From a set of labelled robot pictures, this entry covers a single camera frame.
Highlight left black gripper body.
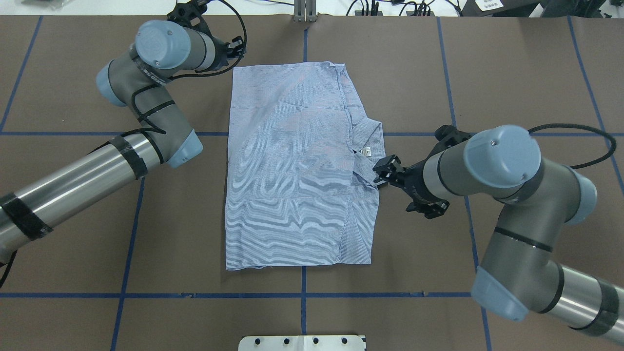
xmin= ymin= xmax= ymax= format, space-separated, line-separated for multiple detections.
xmin=210 ymin=37 xmax=232 ymax=67

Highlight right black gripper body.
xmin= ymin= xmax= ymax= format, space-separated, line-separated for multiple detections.
xmin=393 ymin=165 xmax=432 ymax=205

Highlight light blue striped shirt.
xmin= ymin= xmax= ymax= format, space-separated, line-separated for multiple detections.
xmin=225 ymin=61 xmax=386 ymax=271

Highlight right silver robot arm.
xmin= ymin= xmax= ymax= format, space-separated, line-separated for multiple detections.
xmin=373 ymin=123 xmax=624 ymax=345

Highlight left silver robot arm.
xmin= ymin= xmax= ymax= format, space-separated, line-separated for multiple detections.
xmin=0 ymin=20 xmax=247 ymax=266

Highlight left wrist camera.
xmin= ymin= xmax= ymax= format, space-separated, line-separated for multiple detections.
xmin=167 ymin=0 xmax=211 ymax=35

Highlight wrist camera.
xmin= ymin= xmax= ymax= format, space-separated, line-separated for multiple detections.
xmin=431 ymin=125 xmax=472 ymax=155
xmin=167 ymin=0 xmax=211 ymax=35

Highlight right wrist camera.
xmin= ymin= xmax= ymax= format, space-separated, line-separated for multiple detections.
xmin=431 ymin=125 xmax=472 ymax=155

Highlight aluminium frame post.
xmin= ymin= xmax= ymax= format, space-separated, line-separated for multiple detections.
xmin=292 ymin=0 xmax=318 ymax=23

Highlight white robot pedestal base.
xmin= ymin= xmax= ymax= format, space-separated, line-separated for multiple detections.
xmin=238 ymin=334 xmax=368 ymax=351

